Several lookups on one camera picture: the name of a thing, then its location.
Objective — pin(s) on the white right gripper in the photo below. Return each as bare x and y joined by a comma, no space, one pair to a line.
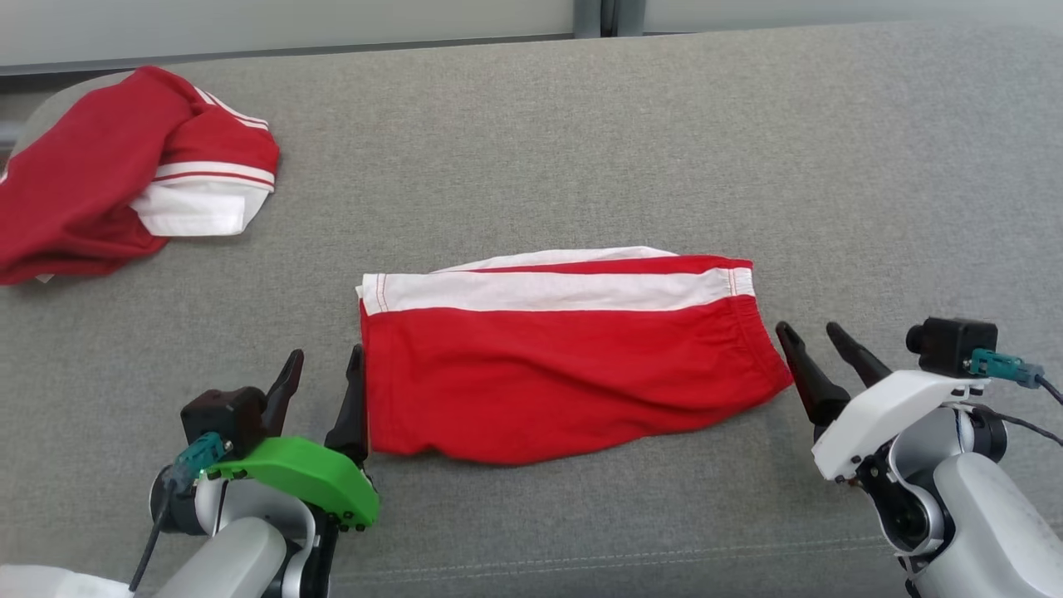
880,411

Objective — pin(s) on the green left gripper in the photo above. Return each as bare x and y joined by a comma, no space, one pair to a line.
307,477

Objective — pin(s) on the red shorts with white stripe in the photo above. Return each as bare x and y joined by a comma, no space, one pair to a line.
565,374

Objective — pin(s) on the red shirt with white sleeves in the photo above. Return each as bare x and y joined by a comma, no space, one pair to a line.
83,183

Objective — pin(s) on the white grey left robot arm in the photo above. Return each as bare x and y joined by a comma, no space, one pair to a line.
232,556

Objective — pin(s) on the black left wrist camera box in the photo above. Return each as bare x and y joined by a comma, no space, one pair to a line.
220,415

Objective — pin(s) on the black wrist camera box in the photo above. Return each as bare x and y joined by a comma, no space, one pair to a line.
951,345
220,415

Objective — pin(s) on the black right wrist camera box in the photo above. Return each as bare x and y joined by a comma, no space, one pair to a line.
951,345

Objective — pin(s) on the grey metal frame post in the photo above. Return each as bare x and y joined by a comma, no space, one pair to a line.
610,17

